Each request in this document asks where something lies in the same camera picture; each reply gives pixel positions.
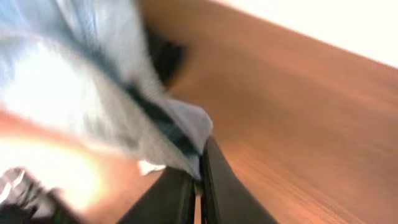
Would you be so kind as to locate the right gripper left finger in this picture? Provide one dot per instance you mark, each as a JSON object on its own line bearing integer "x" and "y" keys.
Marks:
{"x": 171, "y": 200}

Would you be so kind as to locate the folded dark navy garment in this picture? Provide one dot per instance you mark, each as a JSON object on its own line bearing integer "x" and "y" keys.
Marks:
{"x": 166, "y": 56}

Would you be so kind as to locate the cluttered equipment beside table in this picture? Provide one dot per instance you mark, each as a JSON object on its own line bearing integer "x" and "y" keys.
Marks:
{"x": 25, "y": 201}

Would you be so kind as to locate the light blue grey t-shirt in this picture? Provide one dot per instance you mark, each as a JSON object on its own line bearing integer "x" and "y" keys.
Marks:
{"x": 83, "y": 67}

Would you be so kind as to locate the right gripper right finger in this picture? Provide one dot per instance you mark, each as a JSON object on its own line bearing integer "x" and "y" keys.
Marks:
{"x": 225, "y": 199}

